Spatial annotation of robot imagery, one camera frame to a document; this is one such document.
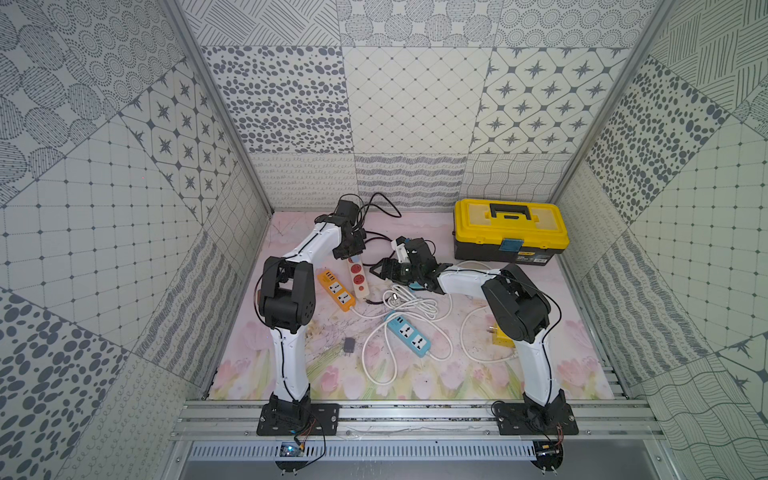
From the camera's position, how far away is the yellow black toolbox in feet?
3.11

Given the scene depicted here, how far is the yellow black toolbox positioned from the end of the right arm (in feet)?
0.69

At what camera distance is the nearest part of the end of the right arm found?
78 centimetres
